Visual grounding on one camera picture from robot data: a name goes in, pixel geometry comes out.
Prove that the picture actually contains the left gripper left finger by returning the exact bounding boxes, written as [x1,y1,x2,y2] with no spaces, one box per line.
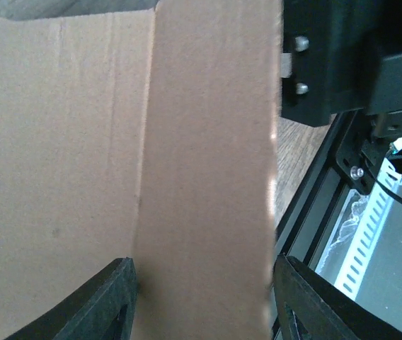
[7,258,138,339]

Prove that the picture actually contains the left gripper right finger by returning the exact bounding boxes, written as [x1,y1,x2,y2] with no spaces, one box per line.
[273,255,402,339]

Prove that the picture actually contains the cardboard box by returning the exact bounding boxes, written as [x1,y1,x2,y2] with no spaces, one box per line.
[0,1,281,339]

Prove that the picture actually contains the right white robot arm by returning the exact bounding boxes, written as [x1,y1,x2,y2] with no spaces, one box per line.
[281,1,402,138]

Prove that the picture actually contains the light blue slotted cable duct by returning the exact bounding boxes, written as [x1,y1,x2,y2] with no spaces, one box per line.
[334,159,401,300]

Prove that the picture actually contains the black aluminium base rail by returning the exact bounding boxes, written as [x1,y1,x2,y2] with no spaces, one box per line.
[273,113,379,259]

